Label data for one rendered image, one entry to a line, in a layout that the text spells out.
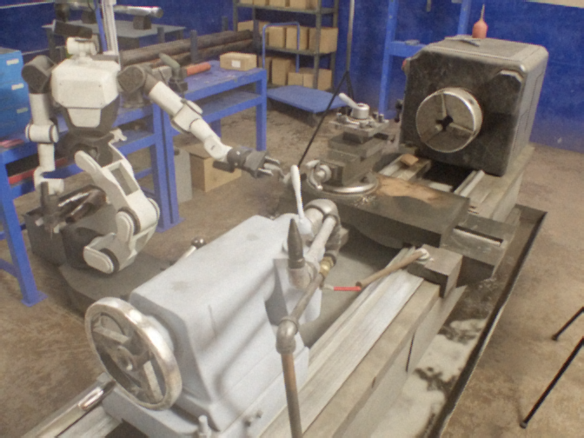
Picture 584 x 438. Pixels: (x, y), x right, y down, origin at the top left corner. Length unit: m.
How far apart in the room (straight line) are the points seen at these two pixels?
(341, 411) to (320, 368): 0.13
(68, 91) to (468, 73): 1.68
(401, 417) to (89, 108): 1.73
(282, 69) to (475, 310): 4.63
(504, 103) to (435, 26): 3.65
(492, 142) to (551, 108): 3.35
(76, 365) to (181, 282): 1.67
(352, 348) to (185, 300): 0.54
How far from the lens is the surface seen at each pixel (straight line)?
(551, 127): 5.75
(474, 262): 1.69
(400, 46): 5.46
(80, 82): 2.34
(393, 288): 1.55
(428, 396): 1.85
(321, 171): 1.78
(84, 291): 2.75
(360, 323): 1.40
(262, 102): 4.06
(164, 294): 0.95
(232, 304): 0.98
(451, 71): 2.37
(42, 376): 2.60
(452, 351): 2.04
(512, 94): 2.27
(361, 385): 1.25
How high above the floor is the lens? 1.72
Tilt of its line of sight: 30 degrees down
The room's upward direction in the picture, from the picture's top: 2 degrees clockwise
